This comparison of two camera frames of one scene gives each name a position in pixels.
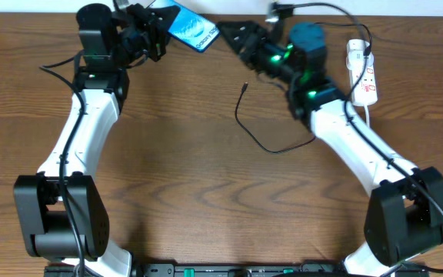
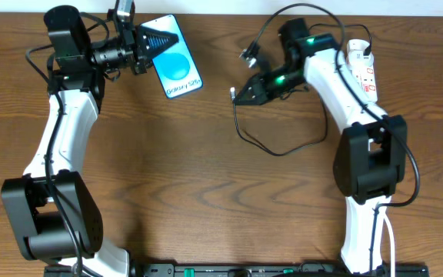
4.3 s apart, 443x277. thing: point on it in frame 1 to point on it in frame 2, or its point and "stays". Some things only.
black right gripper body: [264, 54] to [274, 85]
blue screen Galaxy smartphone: [188, 27] to [176, 67]
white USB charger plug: [355, 59] stays
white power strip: [364, 93] stays
